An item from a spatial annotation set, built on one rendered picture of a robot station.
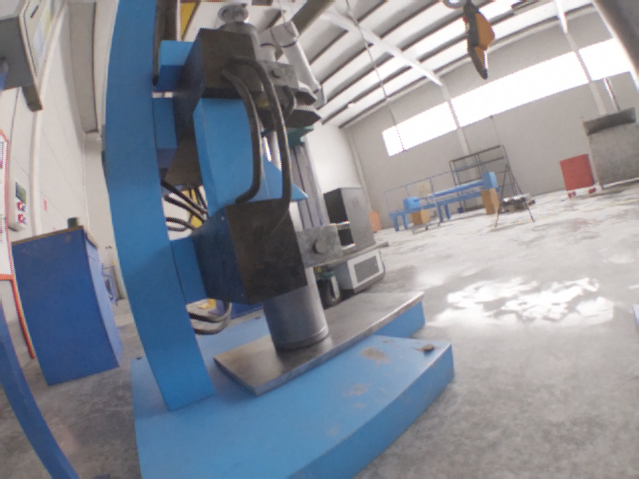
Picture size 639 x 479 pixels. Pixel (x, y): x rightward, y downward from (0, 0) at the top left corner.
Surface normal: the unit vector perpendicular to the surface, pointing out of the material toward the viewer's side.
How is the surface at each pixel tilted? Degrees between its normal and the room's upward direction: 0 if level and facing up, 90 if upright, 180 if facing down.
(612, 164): 90
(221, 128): 90
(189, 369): 90
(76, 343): 90
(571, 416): 0
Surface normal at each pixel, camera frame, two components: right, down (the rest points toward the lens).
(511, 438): -0.24, -0.97
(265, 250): 0.60, -0.14
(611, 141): -0.81, 0.21
